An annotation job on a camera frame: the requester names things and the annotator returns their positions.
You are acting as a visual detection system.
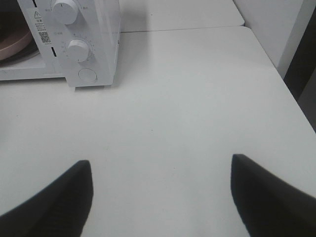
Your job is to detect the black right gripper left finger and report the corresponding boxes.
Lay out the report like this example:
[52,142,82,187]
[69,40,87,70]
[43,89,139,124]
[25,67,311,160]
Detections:
[0,160,94,237]

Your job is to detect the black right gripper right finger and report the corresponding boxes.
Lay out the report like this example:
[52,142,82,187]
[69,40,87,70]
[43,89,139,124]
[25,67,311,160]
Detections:
[231,154,316,237]

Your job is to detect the pink round plate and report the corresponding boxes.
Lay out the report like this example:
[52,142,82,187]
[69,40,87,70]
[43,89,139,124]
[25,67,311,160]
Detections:
[0,29,33,60]

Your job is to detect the lower white timer knob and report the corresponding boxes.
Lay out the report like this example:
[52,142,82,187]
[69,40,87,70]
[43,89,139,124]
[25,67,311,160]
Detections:
[67,39,90,62]

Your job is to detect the glass microwave turntable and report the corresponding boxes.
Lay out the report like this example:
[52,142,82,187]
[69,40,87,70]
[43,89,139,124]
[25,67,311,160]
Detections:
[0,46,39,65]

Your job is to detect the white microwave oven body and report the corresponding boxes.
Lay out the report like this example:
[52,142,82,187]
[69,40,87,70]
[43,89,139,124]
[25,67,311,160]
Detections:
[0,0,120,87]

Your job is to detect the white warning label sticker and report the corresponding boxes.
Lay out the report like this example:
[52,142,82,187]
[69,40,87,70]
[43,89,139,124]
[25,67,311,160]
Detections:
[28,8,51,45]

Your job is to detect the upper white power knob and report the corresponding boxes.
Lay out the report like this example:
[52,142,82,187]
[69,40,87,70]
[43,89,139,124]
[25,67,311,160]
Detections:
[52,0,79,25]

